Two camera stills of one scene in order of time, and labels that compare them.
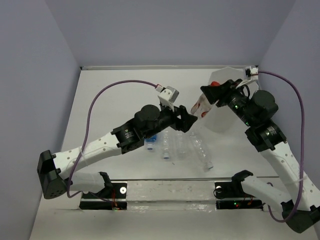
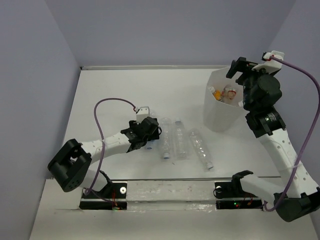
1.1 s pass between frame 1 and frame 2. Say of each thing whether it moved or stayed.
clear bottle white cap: stayed
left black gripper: moved
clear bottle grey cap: stayed
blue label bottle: stayed
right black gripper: moved
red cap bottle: moved
